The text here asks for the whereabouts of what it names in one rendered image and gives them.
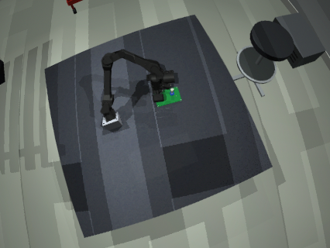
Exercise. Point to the green circuit board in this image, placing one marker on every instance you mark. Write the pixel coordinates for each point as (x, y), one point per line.
(170, 96)

